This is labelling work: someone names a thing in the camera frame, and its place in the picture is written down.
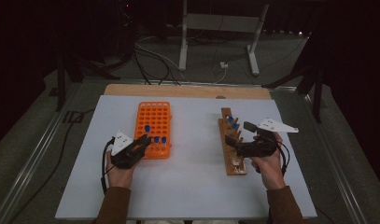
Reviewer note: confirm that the orange plastic tube rack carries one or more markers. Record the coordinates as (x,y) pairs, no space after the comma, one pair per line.
(156,118)

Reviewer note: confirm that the aluminium floor rail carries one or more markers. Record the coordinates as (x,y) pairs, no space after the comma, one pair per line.
(32,161)
(334,161)

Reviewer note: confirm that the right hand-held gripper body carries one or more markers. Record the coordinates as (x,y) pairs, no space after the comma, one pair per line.
(256,149)

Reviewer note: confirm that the black tripod stand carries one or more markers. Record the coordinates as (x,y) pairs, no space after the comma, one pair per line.
(61,81)

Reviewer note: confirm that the black angled stand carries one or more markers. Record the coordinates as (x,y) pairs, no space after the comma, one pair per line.
(316,93)

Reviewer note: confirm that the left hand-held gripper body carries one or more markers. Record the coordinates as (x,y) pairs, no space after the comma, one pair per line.
(128,157)

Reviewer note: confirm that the blue-capped test tube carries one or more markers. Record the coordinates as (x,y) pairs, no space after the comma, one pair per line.
(230,118)
(147,128)
(156,139)
(163,140)
(235,126)

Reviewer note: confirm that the person's right hand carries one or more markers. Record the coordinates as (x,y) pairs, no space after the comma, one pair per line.
(270,171)

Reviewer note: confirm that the person's left hand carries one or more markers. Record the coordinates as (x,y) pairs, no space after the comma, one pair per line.
(119,177)

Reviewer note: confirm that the wooden tube rack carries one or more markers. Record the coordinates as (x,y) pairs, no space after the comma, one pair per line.
(231,161)

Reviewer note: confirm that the white table mat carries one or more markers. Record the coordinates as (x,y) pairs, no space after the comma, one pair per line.
(194,186)

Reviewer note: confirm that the grey metal stand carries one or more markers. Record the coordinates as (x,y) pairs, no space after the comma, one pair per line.
(222,23)

